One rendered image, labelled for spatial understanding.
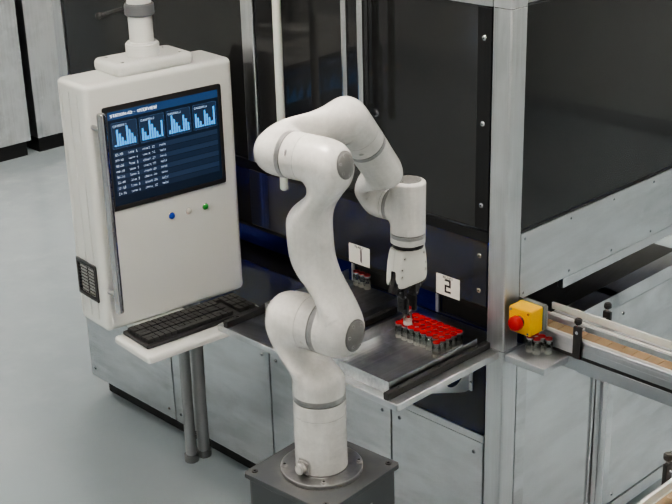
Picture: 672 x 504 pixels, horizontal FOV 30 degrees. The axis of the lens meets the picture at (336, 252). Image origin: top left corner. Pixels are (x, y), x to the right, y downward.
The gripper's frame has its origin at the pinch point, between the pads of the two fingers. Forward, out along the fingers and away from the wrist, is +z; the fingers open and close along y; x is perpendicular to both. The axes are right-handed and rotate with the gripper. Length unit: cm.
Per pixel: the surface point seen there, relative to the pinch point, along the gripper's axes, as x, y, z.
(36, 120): -508, -200, 88
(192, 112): -98, -13, -28
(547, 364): 14.7, -38.5, 25.2
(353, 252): -53, -35, 11
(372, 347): -25.8, -14.2, 25.4
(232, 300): -88, -16, 31
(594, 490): 23, -51, 65
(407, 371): -9.2, -10.3, 25.5
